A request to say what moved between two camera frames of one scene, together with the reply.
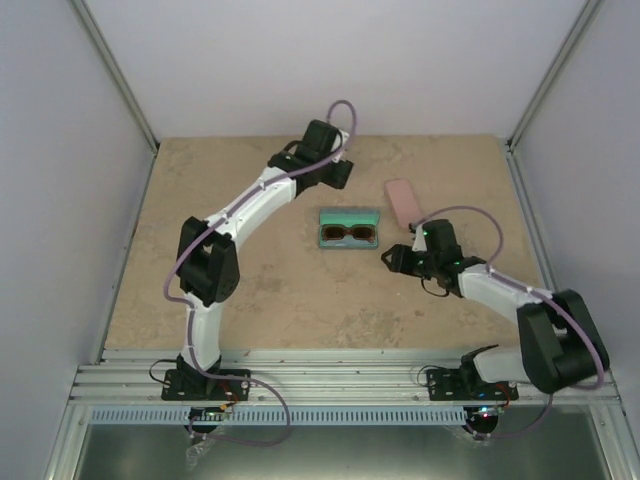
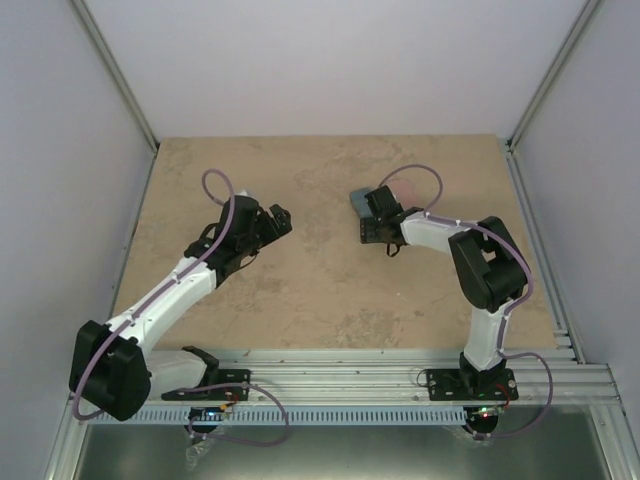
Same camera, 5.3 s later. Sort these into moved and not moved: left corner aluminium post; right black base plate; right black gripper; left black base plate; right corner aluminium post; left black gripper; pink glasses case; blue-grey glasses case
Moved: left black gripper; right black gripper; blue-grey glasses case
Not moved: right black base plate; right corner aluminium post; left black base plate; left corner aluminium post; pink glasses case
